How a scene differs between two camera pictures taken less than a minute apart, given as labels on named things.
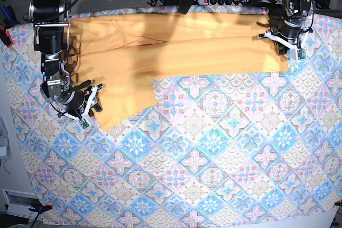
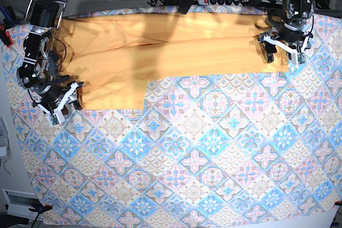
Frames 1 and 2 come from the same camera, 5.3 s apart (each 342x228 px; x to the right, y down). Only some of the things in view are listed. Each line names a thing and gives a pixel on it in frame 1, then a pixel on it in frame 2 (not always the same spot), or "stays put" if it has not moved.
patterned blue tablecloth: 247,150 stays put
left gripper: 84,121 → 56,117
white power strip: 206,0 stays put
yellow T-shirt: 117,55 stays put
